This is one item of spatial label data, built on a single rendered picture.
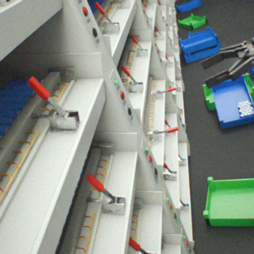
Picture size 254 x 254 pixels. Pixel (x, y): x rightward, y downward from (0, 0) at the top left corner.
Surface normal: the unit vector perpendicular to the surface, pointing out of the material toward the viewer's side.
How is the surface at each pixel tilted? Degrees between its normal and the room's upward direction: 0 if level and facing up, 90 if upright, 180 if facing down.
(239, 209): 0
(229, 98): 18
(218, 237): 0
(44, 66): 90
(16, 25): 108
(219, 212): 0
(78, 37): 90
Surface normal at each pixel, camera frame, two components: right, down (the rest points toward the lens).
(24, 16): 0.99, 0.03
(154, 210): -0.05, -0.81
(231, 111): -0.37, -0.56
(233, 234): -0.36, -0.78
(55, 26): -0.11, 0.58
